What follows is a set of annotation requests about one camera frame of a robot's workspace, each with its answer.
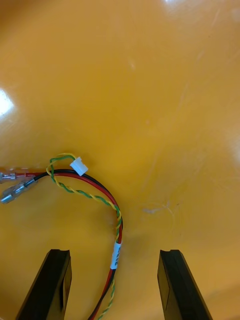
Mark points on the yellow-orange plastic bin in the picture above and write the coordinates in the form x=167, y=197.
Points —
x=155, y=100

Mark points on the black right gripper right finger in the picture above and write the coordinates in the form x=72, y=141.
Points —
x=178, y=287

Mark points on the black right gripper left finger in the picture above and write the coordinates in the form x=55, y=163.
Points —
x=50, y=287

